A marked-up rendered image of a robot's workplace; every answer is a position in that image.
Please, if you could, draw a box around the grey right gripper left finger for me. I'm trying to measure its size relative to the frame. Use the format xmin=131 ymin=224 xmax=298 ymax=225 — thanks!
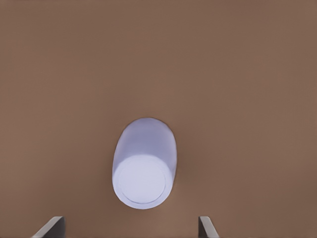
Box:
xmin=31 ymin=216 xmax=66 ymax=238

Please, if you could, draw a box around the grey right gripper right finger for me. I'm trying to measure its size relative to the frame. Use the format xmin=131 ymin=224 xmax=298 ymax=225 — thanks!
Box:
xmin=198 ymin=216 xmax=220 ymax=238

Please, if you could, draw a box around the pale lavender cylindrical cup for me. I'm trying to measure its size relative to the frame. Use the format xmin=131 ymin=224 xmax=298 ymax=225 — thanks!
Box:
xmin=112 ymin=117 xmax=178 ymax=210

